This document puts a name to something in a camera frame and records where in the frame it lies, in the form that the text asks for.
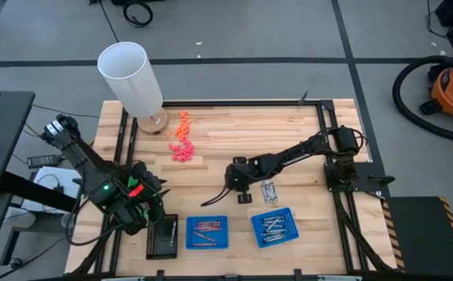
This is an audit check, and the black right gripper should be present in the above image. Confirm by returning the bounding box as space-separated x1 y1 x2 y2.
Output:
224 155 262 205

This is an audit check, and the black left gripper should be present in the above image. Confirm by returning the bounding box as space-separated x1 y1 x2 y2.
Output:
112 161 172 236

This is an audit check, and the dark pink crayon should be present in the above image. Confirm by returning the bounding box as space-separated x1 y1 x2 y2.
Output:
127 183 146 198

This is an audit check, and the green slotted plastic basket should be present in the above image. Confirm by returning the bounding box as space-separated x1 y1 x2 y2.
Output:
127 175 152 219

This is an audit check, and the blue slotted plastic basket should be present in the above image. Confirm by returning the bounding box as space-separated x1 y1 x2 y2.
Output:
250 206 301 250
185 215 230 251

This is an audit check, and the black slotted plastic basket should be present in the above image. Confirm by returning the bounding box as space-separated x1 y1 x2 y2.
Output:
145 213 180 261

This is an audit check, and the white shade wooden-base lamp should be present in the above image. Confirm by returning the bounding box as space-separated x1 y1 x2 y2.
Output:
96 41 170 137

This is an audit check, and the white box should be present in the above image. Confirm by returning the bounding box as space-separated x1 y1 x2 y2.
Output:
20 165 85 215

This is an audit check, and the black power adapter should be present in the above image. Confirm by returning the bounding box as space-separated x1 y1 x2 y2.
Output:
27 154 62 169

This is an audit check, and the white plastic container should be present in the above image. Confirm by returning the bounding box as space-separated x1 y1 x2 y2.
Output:
3 206 36 229

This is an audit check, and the black desk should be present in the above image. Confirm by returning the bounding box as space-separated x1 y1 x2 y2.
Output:
0 90 81 281

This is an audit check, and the black hazard-striped platform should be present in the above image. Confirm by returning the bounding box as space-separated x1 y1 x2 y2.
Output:
380 194 453 279

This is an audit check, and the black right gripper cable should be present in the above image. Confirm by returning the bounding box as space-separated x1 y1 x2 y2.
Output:
200 185 232 208

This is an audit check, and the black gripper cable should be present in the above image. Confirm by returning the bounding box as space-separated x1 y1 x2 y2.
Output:
200 185 232 208
64 163 114 247

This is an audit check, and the black aluminium table frame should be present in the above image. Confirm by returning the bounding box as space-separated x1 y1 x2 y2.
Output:
65 99 398 281

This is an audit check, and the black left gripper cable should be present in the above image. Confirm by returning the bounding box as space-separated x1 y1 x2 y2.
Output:
64 163 114 247

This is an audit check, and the black floor cable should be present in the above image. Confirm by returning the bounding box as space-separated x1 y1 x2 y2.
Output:
30 103 102 119

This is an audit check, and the black coiled cable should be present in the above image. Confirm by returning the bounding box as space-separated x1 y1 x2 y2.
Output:
122 0 155 29

